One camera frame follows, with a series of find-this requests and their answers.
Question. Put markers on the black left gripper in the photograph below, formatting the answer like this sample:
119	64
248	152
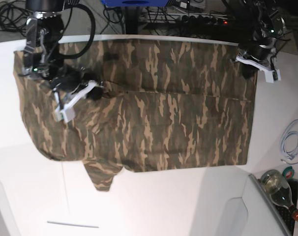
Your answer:
255	55

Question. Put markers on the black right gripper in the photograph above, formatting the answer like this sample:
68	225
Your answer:
78	83

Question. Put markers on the camouflage t-shirt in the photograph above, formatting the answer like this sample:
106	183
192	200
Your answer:
166	105

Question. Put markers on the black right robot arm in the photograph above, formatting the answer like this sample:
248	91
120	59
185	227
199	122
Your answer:
42	58

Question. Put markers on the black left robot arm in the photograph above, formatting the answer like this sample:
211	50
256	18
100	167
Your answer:
262	18

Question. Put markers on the black power strip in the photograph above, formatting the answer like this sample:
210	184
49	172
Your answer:
200	20

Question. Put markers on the blue box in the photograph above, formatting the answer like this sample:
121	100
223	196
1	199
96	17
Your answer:
140	3

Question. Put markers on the green tape roll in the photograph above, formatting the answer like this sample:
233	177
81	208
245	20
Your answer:
288	173

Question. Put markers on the clear glass bottle red cap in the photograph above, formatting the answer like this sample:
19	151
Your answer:
279	191

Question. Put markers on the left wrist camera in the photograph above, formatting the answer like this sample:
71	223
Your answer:
272	76

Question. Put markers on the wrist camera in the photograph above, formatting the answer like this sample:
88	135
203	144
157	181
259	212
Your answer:
272	76
65	115

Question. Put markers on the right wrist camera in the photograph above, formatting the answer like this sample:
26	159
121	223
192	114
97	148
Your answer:
65	115

